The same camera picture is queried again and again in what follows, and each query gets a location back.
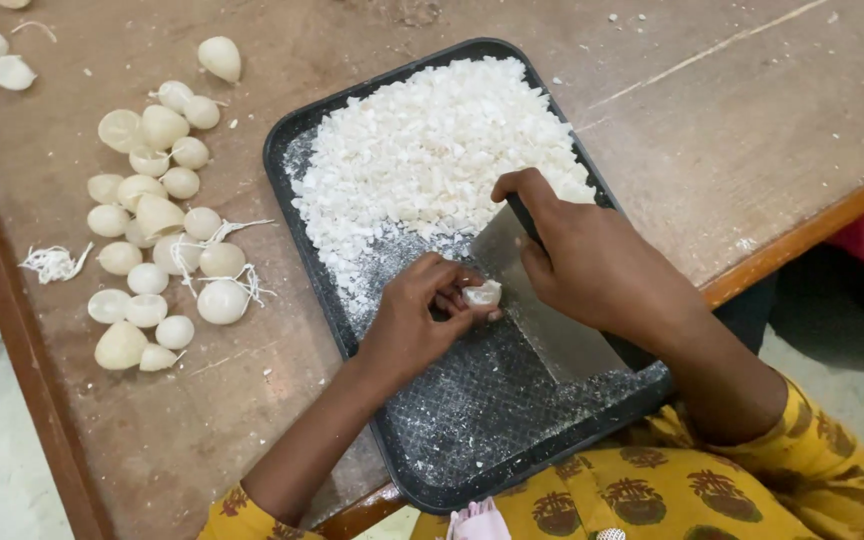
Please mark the person's right hand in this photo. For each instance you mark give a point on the person's right hand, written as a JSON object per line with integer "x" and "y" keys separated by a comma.
{"x": 604, "y": 277}

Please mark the person's left hand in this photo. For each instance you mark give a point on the person's left hand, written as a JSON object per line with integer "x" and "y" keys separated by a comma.
{"x": 402, "y": 330}

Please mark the white wax chunk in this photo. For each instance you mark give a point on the white wax chunk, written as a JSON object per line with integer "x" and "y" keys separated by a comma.
{"x": 483, "y": 293}

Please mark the black rectangular tray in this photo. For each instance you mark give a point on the black rectangular tray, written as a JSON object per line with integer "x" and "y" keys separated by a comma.
{"x": 477, "y": 420}

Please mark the loose white wick strands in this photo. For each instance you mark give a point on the loose white wick strands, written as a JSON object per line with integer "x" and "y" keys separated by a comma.
{"x": 241, "y": 281}

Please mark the pile of white wax chips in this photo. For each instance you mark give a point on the pile of white wax chips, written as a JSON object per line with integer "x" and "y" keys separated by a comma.
{"x": 432, "y": 150}

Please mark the yellow patterned garment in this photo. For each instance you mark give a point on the yellow patterned garment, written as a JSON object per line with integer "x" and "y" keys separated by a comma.
{"x": 664, "y": 495}

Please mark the group of cream wax shells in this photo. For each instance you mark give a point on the group of cream wax shells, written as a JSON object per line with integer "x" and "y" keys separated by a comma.
{"x": 162, "y": 225}

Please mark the bundle of white wick threads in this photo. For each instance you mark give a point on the bundle of white wick threads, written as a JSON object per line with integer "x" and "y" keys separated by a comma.
{"x": 55, "y": 264}

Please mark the single white wick thread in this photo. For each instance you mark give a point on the single white wick thread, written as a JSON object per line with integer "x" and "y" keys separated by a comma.
{"x": 36, "y": 28}

